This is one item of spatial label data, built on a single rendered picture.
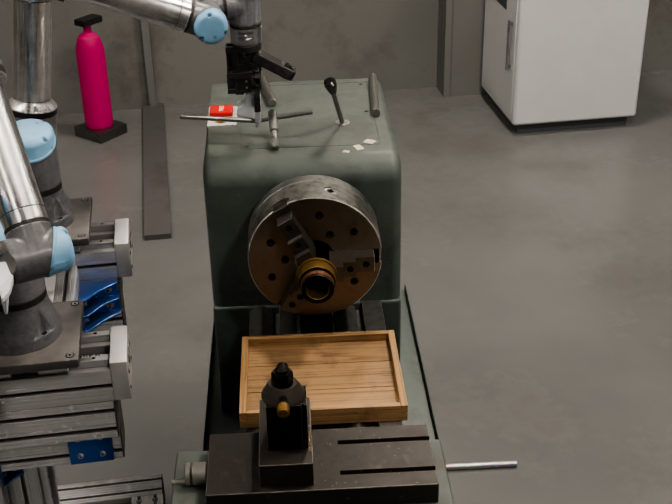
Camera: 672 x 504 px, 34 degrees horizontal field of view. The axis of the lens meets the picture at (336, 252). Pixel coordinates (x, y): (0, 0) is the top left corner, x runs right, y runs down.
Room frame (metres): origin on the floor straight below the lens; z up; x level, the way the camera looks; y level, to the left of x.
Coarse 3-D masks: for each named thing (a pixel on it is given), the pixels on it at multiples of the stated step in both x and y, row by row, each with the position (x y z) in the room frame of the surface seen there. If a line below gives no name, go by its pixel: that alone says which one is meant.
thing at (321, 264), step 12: (312, 264) 2.13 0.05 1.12; (324, 264) 2.13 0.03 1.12; (300, 276) 2.12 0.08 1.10; (312, 276) 2.09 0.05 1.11; (324, 276) 2.09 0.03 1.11; (336, 276) 2.15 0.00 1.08; (300, 288) 2.10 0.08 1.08; (312, 288) 2.14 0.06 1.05; (324, 288) 2.13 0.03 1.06; (312, 300) 2.09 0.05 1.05; (324, 300) 2.09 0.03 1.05
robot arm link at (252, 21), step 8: (232, 0) 2.50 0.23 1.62; (240, 0) 2.51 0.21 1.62; (248, 0) 2.51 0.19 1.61; (256, 0) 2.52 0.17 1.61; (232, 8) 2.50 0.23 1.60; (240, 8) 2.50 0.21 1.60; (248, 8) 2.51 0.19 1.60; (256, 8) 2.52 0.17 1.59; (232, 16) 2.51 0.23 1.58; (240, 16) 2.51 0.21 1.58; (248, 16) 2.51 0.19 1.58; (256, 16) 2.52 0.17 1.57; (232, 24) 2.52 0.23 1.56; (240, 24) 2.51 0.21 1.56; (248, 24) 2.51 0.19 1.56; (256, 24) 2.52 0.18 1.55
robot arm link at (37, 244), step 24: (0, 72) 1.75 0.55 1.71; (0, 96) 1.72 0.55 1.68; (0, 120) 1.69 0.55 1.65; (0, 144) 1.66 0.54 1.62; (0, 168) 1.63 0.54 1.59; (24, 168) 1.64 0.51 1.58; (0, 192) 1.61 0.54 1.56; (24, 192) 1.61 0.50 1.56; (0, 216) 1.60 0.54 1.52; (24, 216) 1.58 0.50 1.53; (24, 240) 1.55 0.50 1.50; (48, 240) 1.56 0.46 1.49; (24, 264) 1.53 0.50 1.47; (48, 264) 1.54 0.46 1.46; (72, 264) 1.57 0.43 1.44
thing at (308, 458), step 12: (264, 408) 1.74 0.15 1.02; (264, 420) 1.70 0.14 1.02; (264, 432) 1.66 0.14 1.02; (264, 444) 1.63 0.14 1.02; (312, 444) 1.65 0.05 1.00; (264, 456) 1.59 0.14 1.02; (276, 456) 1.59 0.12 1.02; (288, 456) 1.59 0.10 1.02; (300, 456) 1.59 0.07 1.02; (312, 456) 1.59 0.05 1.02; (264, 468) 1.56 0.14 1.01; (276, 468) 1.56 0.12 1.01; (288, 468) 1.57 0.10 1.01; (300, 468) 1.57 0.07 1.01; (312, 468) 1.57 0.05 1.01; (264, 480) 1.56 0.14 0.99; (276, 480) 1.56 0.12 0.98; (288, 480) 1.57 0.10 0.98; (300, 480) 1.57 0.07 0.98; (312, 480) 1.57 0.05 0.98
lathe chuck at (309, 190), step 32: (288, 192) 2.28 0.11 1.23; (320, 192) 2.26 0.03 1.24; (352, 192) 2.32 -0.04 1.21; (256, 224) 2.25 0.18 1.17; (320, 224) 2.23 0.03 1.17; (352, 224) 2.24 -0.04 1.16; (256, 256) 2.23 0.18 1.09; (288, 256) 2.23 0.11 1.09; (320, 256) 2.32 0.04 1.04; (352, 288) 2.24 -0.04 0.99
